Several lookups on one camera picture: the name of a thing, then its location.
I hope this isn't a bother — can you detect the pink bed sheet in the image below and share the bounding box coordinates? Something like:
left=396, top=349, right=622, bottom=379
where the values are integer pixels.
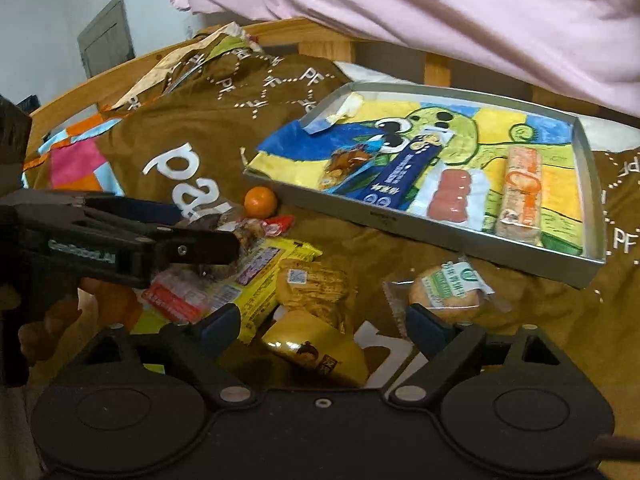
left=170, top=0, right=640, bottom=116

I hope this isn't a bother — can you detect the long cracker packet orange label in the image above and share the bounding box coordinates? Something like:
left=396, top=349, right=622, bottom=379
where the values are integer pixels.
left=495, top=145, right=545, bottom=246

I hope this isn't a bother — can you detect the golden snack packet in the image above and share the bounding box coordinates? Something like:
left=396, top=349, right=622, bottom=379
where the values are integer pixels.
left=260, top=307, right=371, bottom=388

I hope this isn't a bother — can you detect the grey metal tray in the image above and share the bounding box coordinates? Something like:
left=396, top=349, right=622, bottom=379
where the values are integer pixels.
left=242, top=80, right=607, bottom=290

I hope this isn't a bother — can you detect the wooden bed frame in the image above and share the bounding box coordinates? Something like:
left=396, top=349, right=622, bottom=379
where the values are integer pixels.
left=30, top=17, right=640, bottom=126

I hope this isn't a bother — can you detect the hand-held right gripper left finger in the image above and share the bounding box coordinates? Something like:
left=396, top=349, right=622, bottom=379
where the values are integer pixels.
left=80, top=302, right=258, bottom=406

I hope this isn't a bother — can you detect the person's left hand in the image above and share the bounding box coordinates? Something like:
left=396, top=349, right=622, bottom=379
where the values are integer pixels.
left=17, top=277, right=143, bottom=366

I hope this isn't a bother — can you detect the blue nugget snack packet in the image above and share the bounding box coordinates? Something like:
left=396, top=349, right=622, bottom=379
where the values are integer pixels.
left=317, top=142, right=376, bottom=193

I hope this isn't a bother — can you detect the pink sausage packet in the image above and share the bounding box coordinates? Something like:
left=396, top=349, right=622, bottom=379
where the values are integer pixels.
left=410, top=165, right=491, bottom=226

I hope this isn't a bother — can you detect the dark blue bar packet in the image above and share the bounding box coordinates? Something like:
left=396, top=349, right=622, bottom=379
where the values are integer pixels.
left=357, top=132, right=453, bottom=211

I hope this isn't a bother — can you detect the red candy wrapper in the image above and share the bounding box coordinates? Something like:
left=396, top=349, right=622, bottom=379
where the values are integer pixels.
left=262, top=214, right=296, bottom=237

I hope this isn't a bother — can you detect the yellow snack packet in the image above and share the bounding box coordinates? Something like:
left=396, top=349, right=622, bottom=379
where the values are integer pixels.
left=210, top=237, right=323, bottom=346

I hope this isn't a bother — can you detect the mandarin orange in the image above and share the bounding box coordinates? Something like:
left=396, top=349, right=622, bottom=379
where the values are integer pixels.
left=243, top=186, right=278, bottom=219

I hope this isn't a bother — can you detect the clear packet red label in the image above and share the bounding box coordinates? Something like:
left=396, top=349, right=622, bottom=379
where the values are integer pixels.
left=140, top=265, right=241, bottom=323

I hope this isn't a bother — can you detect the grey wall panel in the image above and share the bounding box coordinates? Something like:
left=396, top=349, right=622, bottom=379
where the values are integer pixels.
left=77, top=0, right=137, bottom=78

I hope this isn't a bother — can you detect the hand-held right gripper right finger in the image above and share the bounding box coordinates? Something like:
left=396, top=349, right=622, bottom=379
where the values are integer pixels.
left=387, top=305, right=566, bottom=406

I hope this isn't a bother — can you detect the round biscuit packet green label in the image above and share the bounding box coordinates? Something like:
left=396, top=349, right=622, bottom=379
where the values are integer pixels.
left=382, top=255, right=501, bottom=333

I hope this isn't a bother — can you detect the beige green printed cloth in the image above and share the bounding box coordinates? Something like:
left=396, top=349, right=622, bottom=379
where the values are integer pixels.
left=110, top=20, right=266, bottom=111

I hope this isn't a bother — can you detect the brown printed blanket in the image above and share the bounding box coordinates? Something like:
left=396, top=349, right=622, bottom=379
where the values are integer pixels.
left=20, top=30, right=640, bottom=461

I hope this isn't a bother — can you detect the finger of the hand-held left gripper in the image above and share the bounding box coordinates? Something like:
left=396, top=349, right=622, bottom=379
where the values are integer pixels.
left=150, top=229, right=242, bottom=267
left=75, top=192, right=185, bottom=236

